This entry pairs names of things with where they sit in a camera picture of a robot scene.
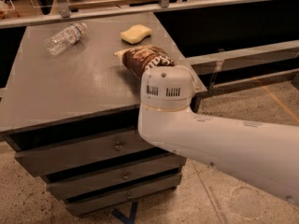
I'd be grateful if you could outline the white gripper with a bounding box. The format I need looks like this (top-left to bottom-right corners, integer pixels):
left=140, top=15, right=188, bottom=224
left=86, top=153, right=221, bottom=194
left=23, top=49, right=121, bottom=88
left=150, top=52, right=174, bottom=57
left=140, top=66, right=195, bottom=111

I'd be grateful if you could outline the brown chip bag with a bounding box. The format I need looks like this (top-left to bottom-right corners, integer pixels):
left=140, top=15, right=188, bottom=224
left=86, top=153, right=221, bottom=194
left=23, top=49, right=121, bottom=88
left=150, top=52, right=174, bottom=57
left=114, top=45, right=175, bottom=78

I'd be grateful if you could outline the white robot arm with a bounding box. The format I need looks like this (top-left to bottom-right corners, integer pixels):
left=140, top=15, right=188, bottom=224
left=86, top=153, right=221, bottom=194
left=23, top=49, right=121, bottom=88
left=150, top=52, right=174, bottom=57
left=138, top=66, right=299, bottom=205

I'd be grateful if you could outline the yellow sponge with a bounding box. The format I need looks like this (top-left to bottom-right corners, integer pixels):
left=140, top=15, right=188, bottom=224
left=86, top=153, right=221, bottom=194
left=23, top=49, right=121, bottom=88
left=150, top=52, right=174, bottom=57
left=121, top=24, right=152, bottom=45

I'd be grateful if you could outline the grey drawer cabinet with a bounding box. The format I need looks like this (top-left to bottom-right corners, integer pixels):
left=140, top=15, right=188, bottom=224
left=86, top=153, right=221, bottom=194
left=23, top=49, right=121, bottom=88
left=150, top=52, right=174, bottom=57
left=0, top=11, right=208, bottom=217

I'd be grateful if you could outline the bottom grey drawer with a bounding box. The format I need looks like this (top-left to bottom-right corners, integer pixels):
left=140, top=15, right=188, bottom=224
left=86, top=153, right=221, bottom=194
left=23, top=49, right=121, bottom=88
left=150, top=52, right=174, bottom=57
left=65, top=173, right=181, bottom=216

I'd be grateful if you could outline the grey drawer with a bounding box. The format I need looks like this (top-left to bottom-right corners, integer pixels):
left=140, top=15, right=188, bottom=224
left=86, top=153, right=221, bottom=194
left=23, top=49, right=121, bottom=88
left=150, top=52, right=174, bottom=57
left=47, top=153, right=186, bottom=200
left=65, top=173, right=181, bottom=216
left=15, top=127, right=152, bottom=176

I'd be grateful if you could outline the clear plastic water bottle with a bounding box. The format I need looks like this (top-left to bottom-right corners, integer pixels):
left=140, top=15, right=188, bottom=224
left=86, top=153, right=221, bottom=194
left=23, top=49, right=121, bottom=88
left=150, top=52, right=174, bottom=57
left=44, top=22, right=87, bottom=56

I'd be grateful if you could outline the middle grey drawer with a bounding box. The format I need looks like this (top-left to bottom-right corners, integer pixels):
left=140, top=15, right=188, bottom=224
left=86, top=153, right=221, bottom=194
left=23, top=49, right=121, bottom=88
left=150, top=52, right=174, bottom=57
left=47, top=153, right=186, bottom=200

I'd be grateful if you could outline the top grey drawer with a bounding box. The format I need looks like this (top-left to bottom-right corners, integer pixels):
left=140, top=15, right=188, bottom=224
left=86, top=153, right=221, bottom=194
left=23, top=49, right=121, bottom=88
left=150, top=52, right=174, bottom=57
left=15, top=127, right=152, bottom=176

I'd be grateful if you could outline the grey metal railing frame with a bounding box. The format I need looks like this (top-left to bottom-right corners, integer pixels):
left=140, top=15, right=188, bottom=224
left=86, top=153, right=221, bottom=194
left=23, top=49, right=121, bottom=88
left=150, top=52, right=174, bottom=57
left=0, top=0, right=299, bottom=83

